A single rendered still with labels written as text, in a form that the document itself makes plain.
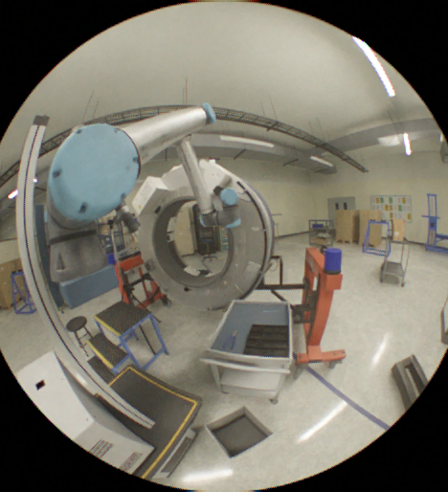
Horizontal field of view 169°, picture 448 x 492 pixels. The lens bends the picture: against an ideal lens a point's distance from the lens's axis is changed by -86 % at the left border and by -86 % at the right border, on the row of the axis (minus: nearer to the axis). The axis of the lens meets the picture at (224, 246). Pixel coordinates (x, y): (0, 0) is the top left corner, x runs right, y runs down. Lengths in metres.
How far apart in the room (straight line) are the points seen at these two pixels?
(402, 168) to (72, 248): 9.52
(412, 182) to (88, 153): 9.25
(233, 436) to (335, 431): 0.72
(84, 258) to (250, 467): 1.39
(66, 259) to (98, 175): 0.22
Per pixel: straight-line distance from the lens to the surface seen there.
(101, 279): 0.41
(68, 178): 0.24
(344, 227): 7.12
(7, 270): 6.96
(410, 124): 5.45
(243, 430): 1.35
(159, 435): 1.12
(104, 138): 0.27
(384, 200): 9.14
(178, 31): 3.02
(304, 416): 1.43
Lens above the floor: 1.34
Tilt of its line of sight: 11 degrees down
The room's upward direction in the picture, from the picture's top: 6 degrees counter-clockwise
